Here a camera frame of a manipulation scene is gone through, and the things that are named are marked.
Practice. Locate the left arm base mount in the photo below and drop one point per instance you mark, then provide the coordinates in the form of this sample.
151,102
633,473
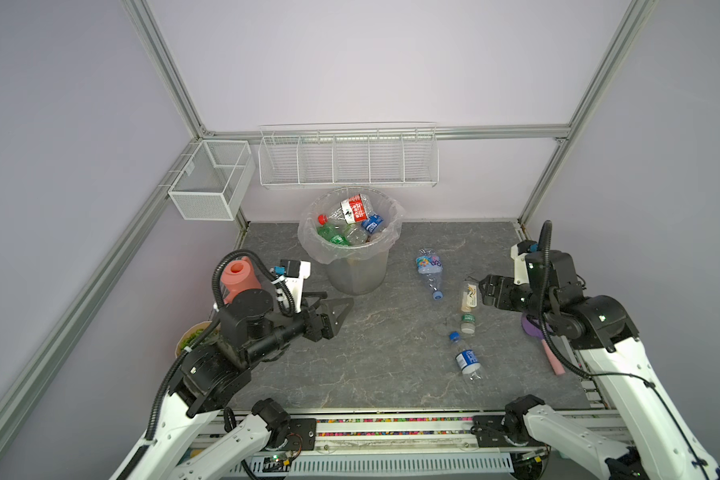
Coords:
300,435

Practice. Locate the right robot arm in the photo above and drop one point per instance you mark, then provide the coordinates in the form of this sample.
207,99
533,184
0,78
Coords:
547,287

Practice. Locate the white slotted cable duct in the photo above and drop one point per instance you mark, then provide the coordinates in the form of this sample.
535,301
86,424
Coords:
385,465

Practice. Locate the red white label bottle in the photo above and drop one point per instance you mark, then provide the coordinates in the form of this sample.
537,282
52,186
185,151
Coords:
352,210

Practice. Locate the clear plastic bin liner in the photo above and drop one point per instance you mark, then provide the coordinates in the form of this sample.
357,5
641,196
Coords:
321,250

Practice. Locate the Pocari Sweat bottle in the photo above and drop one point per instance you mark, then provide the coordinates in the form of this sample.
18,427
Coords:
373,224

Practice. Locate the cream label green-band bottle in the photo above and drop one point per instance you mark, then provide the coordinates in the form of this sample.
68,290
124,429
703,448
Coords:
469,302

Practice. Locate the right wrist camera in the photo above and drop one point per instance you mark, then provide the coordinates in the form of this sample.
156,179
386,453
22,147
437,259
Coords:
518,254

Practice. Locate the long white wire basket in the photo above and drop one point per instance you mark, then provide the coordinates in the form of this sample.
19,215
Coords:
381,154

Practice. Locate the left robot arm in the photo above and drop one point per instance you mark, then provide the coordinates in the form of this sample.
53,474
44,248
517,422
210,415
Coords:
192,431

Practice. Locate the colourful label blue-cap bottle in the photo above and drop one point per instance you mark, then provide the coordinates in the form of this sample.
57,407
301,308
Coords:
429,265

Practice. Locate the green soda bottle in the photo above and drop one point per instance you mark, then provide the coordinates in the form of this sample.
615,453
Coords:
332,234

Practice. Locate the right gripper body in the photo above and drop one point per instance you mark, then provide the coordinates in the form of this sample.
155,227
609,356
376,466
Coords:
513,297

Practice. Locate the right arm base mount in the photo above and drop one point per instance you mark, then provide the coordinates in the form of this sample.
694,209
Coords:
490,431

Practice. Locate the small blue-cap water bottle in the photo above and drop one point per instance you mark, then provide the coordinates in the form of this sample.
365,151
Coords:
465,358

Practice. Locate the bowl of green plant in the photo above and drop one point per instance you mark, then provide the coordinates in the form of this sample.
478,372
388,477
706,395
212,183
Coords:
190,335

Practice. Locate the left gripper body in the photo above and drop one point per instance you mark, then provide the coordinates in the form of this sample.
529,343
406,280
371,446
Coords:
314,329

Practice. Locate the small white mesh basket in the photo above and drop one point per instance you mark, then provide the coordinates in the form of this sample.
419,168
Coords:
213,181

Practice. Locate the pink watering can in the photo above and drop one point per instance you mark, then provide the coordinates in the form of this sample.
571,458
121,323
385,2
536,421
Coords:
238,276

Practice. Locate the grey mesh trash bin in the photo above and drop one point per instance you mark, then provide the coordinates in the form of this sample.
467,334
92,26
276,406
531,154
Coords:
358,277

